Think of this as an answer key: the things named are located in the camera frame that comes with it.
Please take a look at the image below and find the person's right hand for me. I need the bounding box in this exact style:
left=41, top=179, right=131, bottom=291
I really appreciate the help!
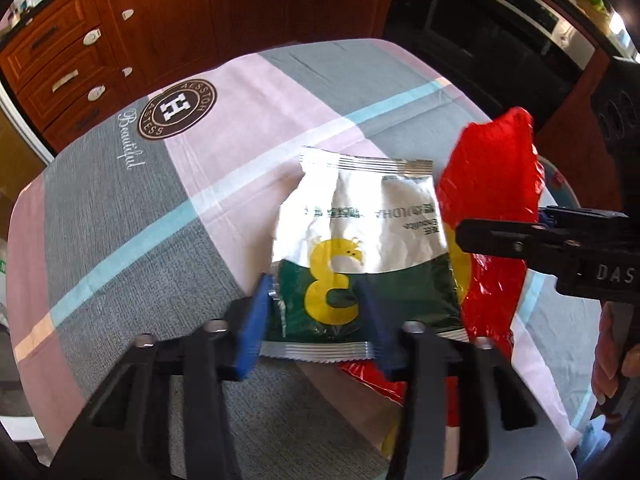
left=591, top=304, right=632, bottom=407

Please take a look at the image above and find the white green foil pouch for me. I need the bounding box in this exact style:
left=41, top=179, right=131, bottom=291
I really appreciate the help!
left=262, top=146, right=471, bottom=363

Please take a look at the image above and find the pink grey patchwork tablecloth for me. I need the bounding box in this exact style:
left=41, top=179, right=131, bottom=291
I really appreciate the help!
left=5, top=37, right=601, bottom=480

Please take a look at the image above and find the group of white cabinet knobs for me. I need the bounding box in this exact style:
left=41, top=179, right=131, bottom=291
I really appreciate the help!
left=67, top=0, right=136, bottom=103

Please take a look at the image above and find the wooden kitchen cabinet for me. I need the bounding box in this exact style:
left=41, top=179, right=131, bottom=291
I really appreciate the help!
left=0, top=0, right=401, bottom=153

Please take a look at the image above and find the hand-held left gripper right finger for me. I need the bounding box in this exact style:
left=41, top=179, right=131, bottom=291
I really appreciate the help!
left=352, top=280, right=576, bottom=480

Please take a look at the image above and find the wooden side panel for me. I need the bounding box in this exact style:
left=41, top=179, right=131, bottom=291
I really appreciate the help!
left=530, top=47, right=626, bottom=211

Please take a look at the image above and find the red plastic bag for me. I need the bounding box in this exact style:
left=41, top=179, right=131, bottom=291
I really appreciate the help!
left=337, top=106, right=546, bottom=461

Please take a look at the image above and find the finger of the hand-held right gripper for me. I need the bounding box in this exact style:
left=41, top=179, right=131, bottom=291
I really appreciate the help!
left=457, top=217, right=576, bottom=273
left=537, top=205, right=628, bottom=241

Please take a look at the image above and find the black glass oven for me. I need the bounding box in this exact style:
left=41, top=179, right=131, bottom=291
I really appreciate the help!
left=382, top=0, right=601, bottom=111

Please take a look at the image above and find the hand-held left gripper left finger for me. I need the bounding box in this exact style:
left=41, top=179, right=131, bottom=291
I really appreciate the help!
left=47, top=274, right=276, bottom=480

